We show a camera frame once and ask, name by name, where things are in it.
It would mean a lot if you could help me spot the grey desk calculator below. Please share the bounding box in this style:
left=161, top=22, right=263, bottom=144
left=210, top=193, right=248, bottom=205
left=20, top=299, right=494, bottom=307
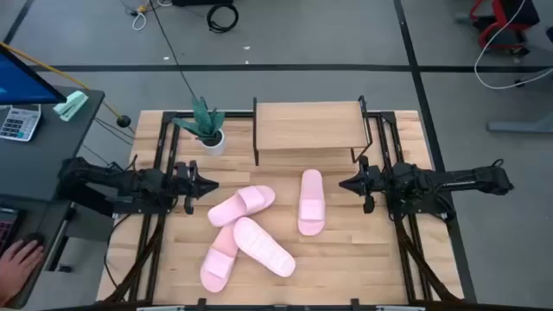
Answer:
left=0, top=103, right=42, bottom=143

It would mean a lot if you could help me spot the black box on floor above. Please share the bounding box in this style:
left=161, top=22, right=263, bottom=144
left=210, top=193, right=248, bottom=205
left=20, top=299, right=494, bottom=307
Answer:
left=171, top=0, right=234, bottom=7

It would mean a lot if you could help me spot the computer monitor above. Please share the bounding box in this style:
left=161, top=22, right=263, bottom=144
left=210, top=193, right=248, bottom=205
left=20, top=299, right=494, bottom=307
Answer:
left=0, top=42, right=68, bottom=106

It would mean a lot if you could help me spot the red and black cart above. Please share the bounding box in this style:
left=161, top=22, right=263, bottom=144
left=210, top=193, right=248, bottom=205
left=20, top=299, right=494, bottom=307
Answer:
left=468, top=0, right=541, bottom=56

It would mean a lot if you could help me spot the white plant pot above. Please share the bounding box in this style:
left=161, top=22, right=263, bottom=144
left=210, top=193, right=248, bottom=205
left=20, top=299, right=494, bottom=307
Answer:
left=199, top=128, right=227, bottom=157

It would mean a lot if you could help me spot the wooden shelf with black legs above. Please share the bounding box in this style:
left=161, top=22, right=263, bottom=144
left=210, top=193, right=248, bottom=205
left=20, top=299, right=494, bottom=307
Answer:
left=252, top=95, right=373, bottom=168

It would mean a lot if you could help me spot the coiled black cable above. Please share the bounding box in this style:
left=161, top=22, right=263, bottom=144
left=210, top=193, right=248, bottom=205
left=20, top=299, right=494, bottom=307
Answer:
left=206, top=3, right=240, bottom=35

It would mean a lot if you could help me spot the black metal table frame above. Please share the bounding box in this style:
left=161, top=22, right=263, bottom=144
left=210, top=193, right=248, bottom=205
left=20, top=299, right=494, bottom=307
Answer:
left=97, top=110, right=466, bottom=311

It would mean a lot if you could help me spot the black keyboard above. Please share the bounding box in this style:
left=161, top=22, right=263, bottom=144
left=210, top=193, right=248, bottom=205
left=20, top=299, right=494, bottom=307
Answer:
left=0, top=206, right=21, bottom=256

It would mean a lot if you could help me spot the pink rubber slide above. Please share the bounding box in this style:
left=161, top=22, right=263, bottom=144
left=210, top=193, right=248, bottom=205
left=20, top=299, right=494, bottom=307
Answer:
left=207, top=185, right=277, bottom=228
left=232, top=216, right=297, bottom=278
left=296, top=168, right=327, bottom=238
left=199, top=224, right=239, bottom=294

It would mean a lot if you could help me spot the dark grey desk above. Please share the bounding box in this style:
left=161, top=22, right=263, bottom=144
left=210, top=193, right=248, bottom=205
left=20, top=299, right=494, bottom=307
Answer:
left=0, top=86, right=106, bottom=310

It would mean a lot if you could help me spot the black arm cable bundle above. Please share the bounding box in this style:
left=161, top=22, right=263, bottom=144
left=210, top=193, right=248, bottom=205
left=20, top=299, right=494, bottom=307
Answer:
left=395, top=215, right=460, bottom=303
left=103, top=213, right=168, bottom=303

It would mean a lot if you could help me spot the person's hand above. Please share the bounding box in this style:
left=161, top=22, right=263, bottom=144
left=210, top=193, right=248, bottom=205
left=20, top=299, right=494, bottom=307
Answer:
left=0, top=238, right=46, bottom=306

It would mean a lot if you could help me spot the small white cable loop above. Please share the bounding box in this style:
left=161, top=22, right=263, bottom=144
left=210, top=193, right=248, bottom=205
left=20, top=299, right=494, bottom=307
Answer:
left=130, top=10, right=148, bottom=32

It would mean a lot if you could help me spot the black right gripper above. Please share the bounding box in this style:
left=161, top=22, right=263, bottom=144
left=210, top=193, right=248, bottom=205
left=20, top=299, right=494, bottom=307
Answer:
left=339, top=155, right=385, bottom=215

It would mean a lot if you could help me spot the green artificial plant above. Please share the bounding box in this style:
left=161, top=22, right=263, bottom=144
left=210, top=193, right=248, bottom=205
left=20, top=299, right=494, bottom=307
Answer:
left=171, top=96, right=226, bottom=143

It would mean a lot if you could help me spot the yellow cable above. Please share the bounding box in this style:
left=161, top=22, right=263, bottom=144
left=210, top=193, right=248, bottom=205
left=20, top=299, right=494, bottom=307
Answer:
left=0, top=41, right=124, bottom=120

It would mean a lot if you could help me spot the long white floor cable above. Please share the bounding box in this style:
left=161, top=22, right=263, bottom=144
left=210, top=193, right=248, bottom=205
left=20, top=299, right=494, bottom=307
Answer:
left=474, top=0, right=553, bottom=91

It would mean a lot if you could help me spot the long black floor cable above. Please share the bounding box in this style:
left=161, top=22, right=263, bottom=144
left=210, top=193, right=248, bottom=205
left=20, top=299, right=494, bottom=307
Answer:
left=148, top=0, right=199, bottom=101

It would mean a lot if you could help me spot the grey table base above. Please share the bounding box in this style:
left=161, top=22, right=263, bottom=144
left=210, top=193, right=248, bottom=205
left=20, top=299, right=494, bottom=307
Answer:
left=486, top=67, right=553, bottom=134

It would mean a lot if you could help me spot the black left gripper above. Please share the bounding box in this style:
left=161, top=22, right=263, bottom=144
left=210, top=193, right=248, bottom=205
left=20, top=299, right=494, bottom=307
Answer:
left=171, top=159, right=220, bottom=216

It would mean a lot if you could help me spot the mint green stapler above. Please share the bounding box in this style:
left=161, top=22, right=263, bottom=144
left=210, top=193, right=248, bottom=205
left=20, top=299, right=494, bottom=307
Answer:
left=52, top=90, right=90, bottom=123

